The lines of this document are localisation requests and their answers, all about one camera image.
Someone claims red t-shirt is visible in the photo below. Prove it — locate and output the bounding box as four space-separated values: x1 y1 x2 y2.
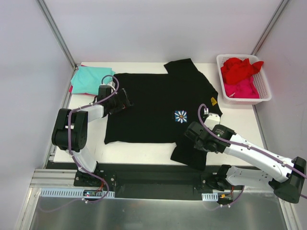
221 57 264 85

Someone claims aluminium frame post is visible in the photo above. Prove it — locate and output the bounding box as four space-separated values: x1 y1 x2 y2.
36 0 77 70
250 0 291 56

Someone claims folded teal t-shirt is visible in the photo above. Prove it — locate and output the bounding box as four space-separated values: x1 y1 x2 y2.
71 66 115 95

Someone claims magenta t-shirt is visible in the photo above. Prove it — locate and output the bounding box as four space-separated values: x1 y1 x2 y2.
224 77 260 99

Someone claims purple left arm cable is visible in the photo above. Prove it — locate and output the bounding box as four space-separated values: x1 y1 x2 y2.
66 76 120 199

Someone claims folded pink t-shirt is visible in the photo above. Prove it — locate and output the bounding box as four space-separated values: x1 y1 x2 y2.
71 66 98 95

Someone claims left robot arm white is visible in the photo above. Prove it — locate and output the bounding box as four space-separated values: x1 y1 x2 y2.
51 85 133 186

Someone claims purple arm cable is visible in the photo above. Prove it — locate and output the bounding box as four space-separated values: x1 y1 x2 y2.
198 103 307 199
66 76 120 199

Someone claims right aluminium frame post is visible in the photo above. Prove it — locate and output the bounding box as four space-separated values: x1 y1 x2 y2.
250 0 291 56

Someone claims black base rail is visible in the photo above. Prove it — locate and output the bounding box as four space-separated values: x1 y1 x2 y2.
46 165 264 201

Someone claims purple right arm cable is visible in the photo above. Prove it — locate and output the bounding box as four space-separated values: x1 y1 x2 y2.
198 103 307 199

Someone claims left aluminium frame post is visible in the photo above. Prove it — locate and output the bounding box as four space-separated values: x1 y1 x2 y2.
36 0 77 70

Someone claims white plastic basket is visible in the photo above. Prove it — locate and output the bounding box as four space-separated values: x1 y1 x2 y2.
216 54 272 105

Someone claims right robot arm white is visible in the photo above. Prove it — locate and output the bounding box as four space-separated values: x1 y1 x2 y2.
184 122 307 204

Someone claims black t-shirt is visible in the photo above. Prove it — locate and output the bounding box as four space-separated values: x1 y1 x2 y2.
104 59 222 171

